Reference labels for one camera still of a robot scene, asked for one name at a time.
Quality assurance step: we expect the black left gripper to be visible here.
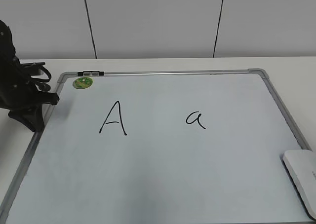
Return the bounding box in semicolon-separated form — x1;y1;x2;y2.
0;61;59;132

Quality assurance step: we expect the white whiteboard eraser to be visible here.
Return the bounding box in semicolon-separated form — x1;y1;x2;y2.
282;149;316;219

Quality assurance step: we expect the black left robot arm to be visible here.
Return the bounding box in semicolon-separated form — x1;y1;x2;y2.
0;21;59;132

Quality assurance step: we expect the green round magnet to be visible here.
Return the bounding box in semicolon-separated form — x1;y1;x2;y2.
73;77;93;89

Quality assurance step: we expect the black cable bundle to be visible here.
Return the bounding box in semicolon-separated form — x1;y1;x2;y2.
18;62;52;92

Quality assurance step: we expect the whiteboard with aluminium frame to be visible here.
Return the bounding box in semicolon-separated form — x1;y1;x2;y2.
0;69;316;224

